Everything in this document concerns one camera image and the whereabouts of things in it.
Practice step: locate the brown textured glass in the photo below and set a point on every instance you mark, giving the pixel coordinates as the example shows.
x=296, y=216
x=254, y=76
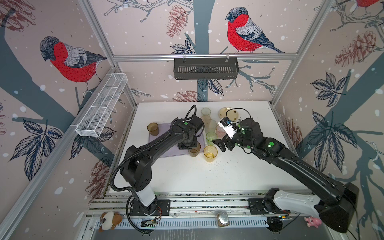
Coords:
x=195, y=151
x=153, y=129

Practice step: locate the silver round object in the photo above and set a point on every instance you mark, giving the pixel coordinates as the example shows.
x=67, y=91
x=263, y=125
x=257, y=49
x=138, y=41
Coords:
x=223, y=219

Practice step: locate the pink glass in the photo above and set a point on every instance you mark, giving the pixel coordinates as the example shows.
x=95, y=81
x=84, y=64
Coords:
x=220, y=132
x=206, y=119

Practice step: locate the pink plush toy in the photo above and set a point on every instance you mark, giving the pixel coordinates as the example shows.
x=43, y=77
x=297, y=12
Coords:
x=312, y=222

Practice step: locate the pink glass behind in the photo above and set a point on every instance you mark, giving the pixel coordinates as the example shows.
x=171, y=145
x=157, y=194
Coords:
x=206, y=119

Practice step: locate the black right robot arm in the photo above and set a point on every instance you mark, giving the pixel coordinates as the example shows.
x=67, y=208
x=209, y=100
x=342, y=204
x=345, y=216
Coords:
x=331, y=201

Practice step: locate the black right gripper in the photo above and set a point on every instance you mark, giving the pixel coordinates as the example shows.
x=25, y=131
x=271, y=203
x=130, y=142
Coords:
x=221, y=143

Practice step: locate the pink glass front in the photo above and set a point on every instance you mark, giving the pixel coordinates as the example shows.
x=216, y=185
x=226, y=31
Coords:
x=220, y=132

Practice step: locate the plush guinea pig toy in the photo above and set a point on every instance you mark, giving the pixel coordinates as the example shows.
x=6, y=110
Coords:
x=109, y=221

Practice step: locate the horizontal aluminium bar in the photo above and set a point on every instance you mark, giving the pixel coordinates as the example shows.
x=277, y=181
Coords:
x=245, y=57

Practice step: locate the amber yellow glass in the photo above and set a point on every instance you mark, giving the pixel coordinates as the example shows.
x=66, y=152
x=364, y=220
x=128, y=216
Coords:
x=210, y=153

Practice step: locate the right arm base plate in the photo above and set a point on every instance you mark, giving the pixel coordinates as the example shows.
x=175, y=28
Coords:
x=259, y=206

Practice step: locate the white wire mesh shelf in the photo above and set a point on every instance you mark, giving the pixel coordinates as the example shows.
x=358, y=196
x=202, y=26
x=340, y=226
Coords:
x=99, y=112

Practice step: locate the cream small plate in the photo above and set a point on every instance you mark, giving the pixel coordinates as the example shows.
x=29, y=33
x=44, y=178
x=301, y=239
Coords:
x=230, y=113

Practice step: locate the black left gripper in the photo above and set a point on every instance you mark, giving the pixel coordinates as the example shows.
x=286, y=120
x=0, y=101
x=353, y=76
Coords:
x=183, y=146

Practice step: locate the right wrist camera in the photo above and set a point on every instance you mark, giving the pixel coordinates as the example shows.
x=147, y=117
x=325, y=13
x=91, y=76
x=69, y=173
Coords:
x=229, y=127

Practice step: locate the bright green glass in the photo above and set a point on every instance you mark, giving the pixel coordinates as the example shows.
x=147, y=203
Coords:
x=210, y=136

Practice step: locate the black hanging wire basket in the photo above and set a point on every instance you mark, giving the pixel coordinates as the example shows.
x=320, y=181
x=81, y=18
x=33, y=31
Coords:
x=206, y=69

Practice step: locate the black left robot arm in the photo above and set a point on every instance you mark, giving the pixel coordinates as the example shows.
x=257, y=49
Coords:
x=136, y=167

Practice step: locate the pale green far glass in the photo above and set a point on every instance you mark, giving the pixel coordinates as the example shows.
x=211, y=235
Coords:
x=206, y=112

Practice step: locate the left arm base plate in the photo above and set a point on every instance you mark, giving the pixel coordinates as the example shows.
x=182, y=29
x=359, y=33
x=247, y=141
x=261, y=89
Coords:
x=157, y=208

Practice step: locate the pale green large glass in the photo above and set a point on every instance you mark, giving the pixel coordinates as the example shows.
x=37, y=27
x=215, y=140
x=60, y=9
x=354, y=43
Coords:
x=210, y=126

